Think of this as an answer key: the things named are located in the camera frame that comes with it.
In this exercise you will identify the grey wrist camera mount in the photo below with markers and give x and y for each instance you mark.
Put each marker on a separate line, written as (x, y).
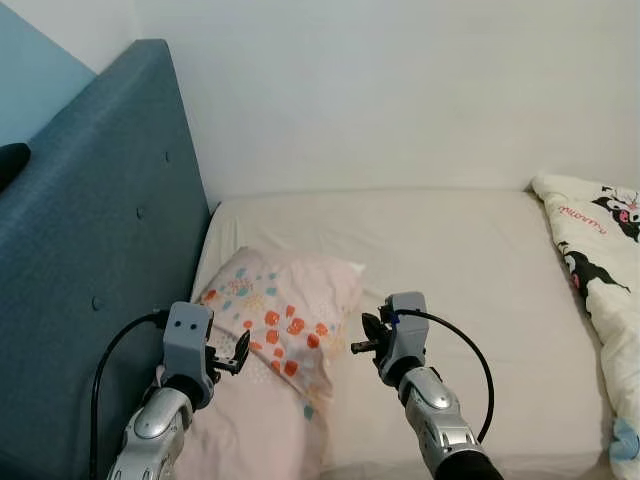
(405, 335)
(188, 345)

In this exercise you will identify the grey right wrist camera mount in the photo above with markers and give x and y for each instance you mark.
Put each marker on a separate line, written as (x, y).
(405, 335)

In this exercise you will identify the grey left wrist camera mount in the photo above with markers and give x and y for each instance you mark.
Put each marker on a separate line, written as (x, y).
(188, 345)

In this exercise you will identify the black remote control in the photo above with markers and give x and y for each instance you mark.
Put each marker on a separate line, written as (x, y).
(12, 165)

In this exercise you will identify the pink patterned pillow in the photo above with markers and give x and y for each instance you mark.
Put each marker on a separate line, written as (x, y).
(280, 300)

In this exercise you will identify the blue padded headboard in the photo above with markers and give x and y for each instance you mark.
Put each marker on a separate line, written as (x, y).
(90, 250)

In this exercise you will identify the beige sheeted mattress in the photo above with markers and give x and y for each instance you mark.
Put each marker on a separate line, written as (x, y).
(460, 270)

